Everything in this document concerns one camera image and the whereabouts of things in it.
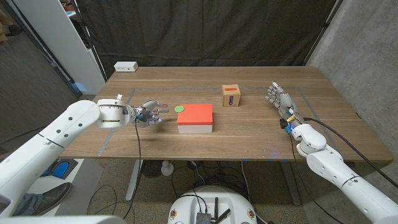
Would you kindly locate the black curtain backdrop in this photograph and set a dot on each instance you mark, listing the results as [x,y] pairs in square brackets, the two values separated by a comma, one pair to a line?
[202,31]

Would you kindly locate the white robot torso base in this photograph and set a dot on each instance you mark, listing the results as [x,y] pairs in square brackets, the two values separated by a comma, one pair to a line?
[214,202]

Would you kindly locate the white floor platform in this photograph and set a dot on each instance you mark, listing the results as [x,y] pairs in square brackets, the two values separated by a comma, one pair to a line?
[84,186]

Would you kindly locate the grey table leg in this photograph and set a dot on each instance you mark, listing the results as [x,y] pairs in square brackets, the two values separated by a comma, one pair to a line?
[290,183]

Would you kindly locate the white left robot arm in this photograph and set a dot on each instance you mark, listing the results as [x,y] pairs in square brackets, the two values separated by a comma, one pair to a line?
[56,137]

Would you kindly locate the small wooden coin box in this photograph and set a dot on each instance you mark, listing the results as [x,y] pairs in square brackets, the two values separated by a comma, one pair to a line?
[230,96]

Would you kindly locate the red box with white base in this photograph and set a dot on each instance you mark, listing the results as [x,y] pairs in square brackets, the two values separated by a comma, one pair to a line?
[195,115]

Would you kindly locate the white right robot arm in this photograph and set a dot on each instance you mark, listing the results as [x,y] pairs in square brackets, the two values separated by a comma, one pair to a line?
[339,174]

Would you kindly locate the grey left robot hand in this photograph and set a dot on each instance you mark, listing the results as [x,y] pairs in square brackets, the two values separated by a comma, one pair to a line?
[150,113]

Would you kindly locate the blue foot pedal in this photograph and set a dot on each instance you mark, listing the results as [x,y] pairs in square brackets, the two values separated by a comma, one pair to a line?
[60,168]

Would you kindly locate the green round coin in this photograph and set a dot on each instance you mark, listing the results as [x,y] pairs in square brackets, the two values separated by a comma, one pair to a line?
[178,109]

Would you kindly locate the white cabinet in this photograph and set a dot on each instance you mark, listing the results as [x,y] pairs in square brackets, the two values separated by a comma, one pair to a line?
[59,37]

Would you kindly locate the grey tape outline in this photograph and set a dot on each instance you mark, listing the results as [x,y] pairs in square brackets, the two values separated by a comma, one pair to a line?
[186,88]

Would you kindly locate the black stand pole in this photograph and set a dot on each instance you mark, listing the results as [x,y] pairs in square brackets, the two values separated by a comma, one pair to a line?
[91,43]
[323,29]

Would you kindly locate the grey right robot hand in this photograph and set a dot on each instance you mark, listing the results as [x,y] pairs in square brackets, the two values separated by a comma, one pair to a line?
[284,101]

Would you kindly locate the person leg in jeans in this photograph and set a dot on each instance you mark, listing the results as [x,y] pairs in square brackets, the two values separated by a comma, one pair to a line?
[46,199]

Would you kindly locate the white power strip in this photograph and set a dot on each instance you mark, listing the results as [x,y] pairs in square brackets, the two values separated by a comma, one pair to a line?
[126,66]

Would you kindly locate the white robot shoulder cover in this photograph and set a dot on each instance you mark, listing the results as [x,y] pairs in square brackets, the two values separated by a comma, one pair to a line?
[62,220]

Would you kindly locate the white table leg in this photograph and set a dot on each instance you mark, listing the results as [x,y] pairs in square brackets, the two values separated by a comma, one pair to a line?
[133,180]

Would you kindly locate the grey electronics box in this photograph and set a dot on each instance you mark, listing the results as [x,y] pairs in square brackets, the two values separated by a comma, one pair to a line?
[204,218]

